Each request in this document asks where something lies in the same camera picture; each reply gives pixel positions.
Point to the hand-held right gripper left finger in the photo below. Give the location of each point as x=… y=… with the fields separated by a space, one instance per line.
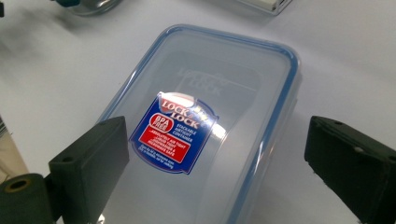
x=90 y=168

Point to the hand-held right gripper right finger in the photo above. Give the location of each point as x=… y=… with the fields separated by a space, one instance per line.
x=355 y=174

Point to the blue round plastic lid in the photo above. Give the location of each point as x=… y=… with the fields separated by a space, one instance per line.
x=93 y=6

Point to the clear rectangular container blue-rimmed lid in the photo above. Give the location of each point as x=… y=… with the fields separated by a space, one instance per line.
x=224 y=74

